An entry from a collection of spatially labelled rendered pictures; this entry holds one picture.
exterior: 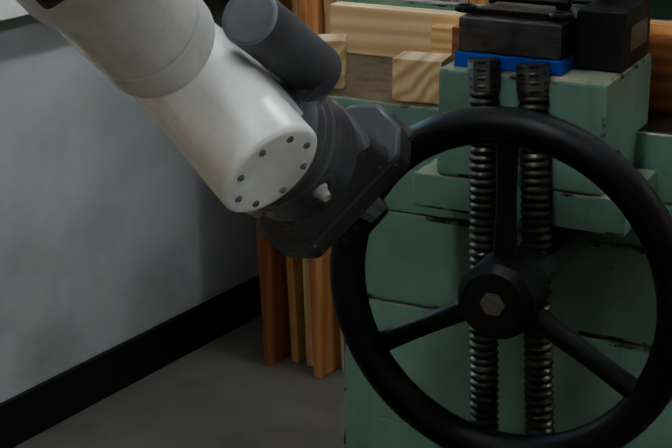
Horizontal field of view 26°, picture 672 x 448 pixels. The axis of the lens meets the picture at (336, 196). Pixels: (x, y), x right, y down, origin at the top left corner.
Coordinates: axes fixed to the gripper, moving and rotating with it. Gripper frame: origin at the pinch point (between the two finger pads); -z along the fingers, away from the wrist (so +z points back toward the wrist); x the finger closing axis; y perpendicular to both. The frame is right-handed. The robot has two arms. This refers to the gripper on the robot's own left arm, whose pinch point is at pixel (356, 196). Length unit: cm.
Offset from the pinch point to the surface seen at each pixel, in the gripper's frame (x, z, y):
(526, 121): 12.3, -3.2, -3.9
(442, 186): 4.1, -15.4, 2.5
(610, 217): 11.8, -15.7, -9.3
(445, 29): 14.1, -33.2, 21.7
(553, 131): 13.1, -3.4, -5.9
